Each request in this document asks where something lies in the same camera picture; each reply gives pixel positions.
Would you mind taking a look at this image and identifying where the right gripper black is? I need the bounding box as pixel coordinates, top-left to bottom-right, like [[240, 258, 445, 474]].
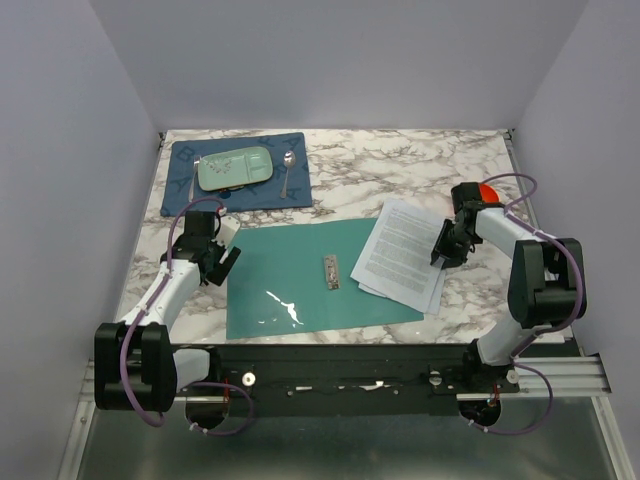
[[430, 218, 477, 270]]

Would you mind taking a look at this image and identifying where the green divided plate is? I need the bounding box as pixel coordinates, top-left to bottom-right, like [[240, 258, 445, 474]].
[[197, 147, 274, 192]]

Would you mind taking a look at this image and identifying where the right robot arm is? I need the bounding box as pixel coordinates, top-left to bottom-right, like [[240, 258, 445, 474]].
[[431, 182, 587, 392]]

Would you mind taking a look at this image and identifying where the metal folder clip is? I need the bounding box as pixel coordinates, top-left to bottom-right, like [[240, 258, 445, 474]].
[[323, 254, 341, 290]]

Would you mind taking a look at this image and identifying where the printed paper sheet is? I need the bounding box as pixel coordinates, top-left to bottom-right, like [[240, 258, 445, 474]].
[[358, 270, 446, 315], [350, 199, 444, 314]]

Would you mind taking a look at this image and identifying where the printed paper sheet bottom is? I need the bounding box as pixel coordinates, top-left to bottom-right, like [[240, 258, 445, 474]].
[[358, 270, 446, 315]]

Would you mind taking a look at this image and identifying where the silver spoon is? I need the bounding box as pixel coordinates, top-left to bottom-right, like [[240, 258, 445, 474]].
[[280, 150, 297, 199]]

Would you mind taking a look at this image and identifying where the orange bowl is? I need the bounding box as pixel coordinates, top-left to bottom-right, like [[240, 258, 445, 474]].
[[478, 183, 500, 204]]

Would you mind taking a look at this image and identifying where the teal file folder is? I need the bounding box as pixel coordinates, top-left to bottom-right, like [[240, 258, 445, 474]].
[[226, 219, 423, 340]]

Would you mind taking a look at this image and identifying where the printed paper sheet top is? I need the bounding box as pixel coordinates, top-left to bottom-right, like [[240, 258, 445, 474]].
[[350, 199, 444, 314]]

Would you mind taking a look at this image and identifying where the silver fork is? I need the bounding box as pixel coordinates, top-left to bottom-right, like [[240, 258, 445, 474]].
[[188, 155, 201, 203]]

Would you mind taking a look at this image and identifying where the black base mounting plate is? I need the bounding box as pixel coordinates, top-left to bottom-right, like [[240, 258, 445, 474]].
[[187, 344, 519, 418]]

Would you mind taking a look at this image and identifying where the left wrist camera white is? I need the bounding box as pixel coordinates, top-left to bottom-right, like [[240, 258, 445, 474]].
[[216, 215, 241, 248]]

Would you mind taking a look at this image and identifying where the aluminium rail frame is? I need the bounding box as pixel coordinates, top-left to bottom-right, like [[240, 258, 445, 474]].
[[58, 357, 634, 479]]

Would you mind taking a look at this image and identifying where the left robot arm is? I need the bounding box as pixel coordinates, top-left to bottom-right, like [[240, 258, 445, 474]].
[[94, 211, 241, 416]]

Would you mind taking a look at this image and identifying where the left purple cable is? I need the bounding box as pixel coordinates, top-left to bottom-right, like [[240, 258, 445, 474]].
[[118, 196, 256, 437]]

